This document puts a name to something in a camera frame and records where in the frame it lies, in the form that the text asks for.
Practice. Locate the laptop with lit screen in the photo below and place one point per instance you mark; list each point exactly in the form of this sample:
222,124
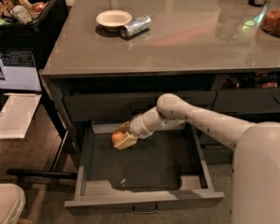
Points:
18,73

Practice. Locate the silver blue drink can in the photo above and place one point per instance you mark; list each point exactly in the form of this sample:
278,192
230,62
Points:
135,26

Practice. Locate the white rounded robot base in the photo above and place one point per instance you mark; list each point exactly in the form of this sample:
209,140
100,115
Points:
12,202

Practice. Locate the grey cabinet with counter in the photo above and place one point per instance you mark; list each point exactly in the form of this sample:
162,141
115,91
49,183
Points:
193,48

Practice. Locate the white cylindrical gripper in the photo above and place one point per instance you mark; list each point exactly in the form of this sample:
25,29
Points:
136,128

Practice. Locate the open grey middle drawer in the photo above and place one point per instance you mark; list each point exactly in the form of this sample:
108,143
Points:
165,171

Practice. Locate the black metal desk leg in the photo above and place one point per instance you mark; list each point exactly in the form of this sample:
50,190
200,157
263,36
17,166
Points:
55,169

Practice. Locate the white paper bowl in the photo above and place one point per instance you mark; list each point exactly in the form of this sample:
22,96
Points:
113,20

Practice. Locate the white paper sheet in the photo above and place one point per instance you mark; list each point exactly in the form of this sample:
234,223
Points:
17,113

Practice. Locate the grey top right drawer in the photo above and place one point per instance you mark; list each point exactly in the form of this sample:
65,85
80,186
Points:
248,101

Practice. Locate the black bin of groceries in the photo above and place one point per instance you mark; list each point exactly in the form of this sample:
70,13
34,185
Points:
31,23

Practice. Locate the small orange fruit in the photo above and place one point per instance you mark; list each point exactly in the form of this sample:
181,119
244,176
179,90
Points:
117,136

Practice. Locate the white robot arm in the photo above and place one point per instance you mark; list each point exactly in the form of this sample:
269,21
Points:
255,195

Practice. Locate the grey top left drawer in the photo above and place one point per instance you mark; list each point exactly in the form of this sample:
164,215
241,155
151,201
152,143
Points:
107,106

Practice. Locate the grey bottom right drawer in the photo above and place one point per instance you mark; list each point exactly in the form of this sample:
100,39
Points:
216,154

